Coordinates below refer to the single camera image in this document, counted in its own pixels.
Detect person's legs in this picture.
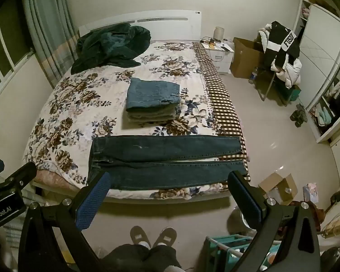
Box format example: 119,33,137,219
101,244,183,272

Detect bed with floral cover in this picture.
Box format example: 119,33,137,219
31,10,233,204

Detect stack of folded jeans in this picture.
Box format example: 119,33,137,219
126,78,181,113

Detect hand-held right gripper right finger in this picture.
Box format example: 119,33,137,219
227,171,322,272

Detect large brown cardboard box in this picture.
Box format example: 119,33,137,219
229,37,269,79

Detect black and white jacket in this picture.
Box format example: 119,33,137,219
265,21,301,68

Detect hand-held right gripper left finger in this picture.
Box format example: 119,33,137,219
19,171,112,272

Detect metal chair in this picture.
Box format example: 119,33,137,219
255,68,292,107

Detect pink and blue packet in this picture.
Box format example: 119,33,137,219
303,183,319,204

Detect window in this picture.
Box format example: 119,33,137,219
0,0,35,91

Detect small open cardboard box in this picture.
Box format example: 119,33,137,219
258,173,298,206

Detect white nightstand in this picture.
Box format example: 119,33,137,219
201,41,235,74

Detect dark green blanket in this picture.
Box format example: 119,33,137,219
71,23,151,73

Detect teal folded cloth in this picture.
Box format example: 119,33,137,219
318,106,336,126

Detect grey green striped curtain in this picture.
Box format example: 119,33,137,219
21,0,80,87

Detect teal rack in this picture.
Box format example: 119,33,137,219
205,234,284,272

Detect white wardrobe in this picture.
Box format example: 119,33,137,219
293,0,340,143

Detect dark blue jeans pants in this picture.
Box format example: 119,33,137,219
86,135,248,190

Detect folded grey pants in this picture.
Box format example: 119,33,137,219
127,105,182,124

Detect grey slipper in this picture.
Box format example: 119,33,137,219
152,227,177,248
130,226,151,248

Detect floral bedspread with checkered border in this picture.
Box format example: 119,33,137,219
22,41,251,199

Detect green storage box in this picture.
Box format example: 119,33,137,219
283,86,302,102

